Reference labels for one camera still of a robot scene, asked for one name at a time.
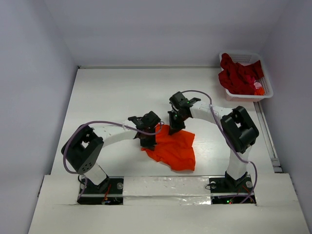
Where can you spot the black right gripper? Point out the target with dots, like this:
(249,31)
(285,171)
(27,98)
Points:
(174,123)

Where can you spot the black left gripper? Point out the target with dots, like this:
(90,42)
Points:
(148,145)

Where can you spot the orange t-shirt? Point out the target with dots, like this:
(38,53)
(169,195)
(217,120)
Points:
(175,151)

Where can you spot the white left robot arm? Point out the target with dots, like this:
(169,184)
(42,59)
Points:
(81,151)

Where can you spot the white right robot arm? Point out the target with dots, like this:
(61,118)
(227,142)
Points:
(236,126)

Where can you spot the dark red t-shirt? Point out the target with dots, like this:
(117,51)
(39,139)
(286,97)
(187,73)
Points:
(234,76)

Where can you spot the orange garment in basket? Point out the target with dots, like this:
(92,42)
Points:
(259,92)

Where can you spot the white plastic laundry basket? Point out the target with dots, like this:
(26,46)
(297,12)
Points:
(247,58)

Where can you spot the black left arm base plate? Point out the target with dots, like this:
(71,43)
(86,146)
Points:
(89,194)

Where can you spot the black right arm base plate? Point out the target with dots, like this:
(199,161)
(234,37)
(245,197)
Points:
(225,190)

